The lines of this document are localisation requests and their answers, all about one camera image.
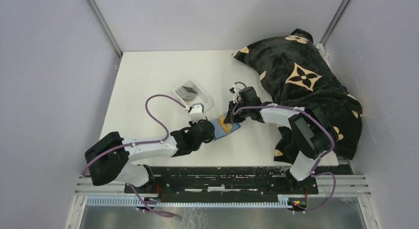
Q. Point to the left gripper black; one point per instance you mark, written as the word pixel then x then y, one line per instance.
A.
pixel 192 124

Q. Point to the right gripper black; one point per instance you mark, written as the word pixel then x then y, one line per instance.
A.
pixel 230 117

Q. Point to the aluminium rail frame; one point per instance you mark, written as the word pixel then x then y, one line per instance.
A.
pixel 329 187

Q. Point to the gold VIP card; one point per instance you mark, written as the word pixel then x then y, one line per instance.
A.
pixel 225 127

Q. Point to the blue leather card holder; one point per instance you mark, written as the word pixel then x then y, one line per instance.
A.
pixel 218 132

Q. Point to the black blanket with beige flowers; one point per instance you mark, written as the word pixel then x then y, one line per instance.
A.
pixel 293 72

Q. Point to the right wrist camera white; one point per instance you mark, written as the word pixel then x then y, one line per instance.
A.
pixel 234 90

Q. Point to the white slotted cable duct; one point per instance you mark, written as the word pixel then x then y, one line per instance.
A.
pixel 133 201

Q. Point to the white crumpled cloth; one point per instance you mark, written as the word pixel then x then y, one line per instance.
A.
pixel 322 52

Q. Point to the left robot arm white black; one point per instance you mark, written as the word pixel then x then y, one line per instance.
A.
pixel 112 157

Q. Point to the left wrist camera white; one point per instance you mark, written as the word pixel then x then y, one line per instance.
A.
pixel 196 112

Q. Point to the stack of cards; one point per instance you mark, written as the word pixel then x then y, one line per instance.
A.
pixel 187 93

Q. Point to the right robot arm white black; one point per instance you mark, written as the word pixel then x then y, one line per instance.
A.
pixel 312 132

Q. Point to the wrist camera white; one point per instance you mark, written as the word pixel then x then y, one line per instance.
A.
pixel 196 112
pixel 234 90

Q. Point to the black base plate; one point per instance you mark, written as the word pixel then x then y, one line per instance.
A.
pixel 225 184

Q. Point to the clear plastic tray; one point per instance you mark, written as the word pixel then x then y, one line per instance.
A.
pixel 203 97

